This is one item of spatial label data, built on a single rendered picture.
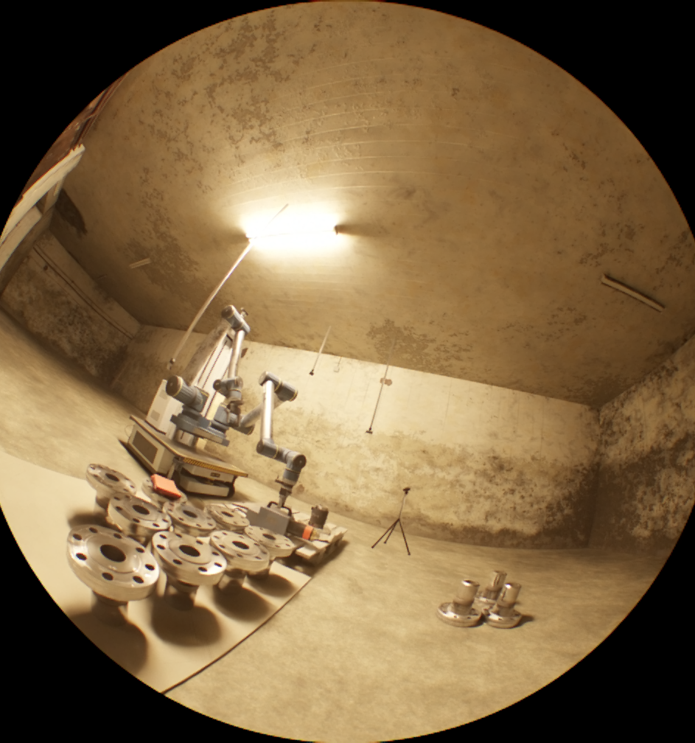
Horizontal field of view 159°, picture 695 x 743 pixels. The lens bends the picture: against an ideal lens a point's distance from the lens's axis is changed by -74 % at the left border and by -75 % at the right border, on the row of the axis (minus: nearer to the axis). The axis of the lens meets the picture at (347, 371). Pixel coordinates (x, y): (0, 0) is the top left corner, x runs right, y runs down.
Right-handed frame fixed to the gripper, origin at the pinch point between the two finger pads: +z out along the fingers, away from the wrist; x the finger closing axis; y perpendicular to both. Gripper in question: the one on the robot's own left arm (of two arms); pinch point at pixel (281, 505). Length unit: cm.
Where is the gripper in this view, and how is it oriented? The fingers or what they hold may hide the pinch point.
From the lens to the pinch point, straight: 177.5
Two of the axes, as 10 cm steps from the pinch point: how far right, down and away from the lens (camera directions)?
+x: 0.2, 4.1, 9.1
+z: -3.0, 8.7, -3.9
